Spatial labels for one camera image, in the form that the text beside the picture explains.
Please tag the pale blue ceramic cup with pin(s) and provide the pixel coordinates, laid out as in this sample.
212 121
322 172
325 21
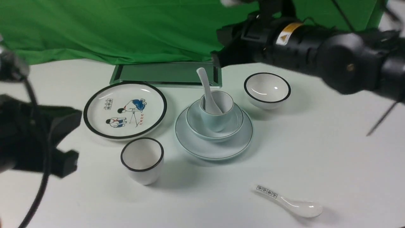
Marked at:
217 122

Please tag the white spoon with characters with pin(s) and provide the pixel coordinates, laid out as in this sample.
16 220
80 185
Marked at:
304 209

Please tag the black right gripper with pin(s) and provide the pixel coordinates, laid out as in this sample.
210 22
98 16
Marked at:
240 43

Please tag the green backdrop cloth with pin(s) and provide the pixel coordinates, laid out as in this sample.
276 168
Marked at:
116 31

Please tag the white cup black rim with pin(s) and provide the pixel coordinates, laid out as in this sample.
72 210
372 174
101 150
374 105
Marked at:
144 159

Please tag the white bowl black rim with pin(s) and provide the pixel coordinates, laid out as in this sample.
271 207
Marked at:
267 91

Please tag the pale blue shallow bowl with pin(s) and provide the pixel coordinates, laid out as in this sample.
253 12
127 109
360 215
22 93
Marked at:
232 124

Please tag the white illustrated plate black rim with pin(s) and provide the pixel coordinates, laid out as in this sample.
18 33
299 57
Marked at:
125 111

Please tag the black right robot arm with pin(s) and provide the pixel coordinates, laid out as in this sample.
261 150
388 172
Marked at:
348 62

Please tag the pale blue saucer plate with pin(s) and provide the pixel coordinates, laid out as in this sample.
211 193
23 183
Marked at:
213 151

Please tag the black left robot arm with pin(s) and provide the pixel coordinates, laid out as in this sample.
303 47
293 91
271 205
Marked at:
16 70

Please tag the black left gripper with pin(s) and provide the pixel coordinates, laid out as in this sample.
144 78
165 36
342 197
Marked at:
22 146

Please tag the metal table cable hatch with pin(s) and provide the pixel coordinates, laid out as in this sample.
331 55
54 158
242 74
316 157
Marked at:
168 74

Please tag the pale blue ceramic spoon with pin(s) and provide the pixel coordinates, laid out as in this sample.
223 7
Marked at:
209 104

